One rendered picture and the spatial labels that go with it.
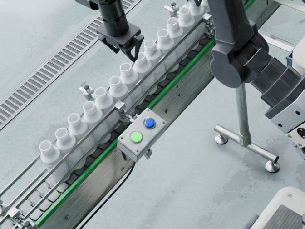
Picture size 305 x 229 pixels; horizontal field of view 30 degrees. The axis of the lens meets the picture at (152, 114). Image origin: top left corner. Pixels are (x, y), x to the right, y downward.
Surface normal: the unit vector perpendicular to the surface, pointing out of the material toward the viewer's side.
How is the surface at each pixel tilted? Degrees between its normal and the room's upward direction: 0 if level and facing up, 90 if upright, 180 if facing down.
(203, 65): 90
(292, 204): 0
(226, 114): 0
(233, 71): 89
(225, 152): 0
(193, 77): 90
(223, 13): 89
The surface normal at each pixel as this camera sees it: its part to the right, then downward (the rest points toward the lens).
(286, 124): -0.64, 0.67
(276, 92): -0.40, 0.38
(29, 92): -0.18, -0.61
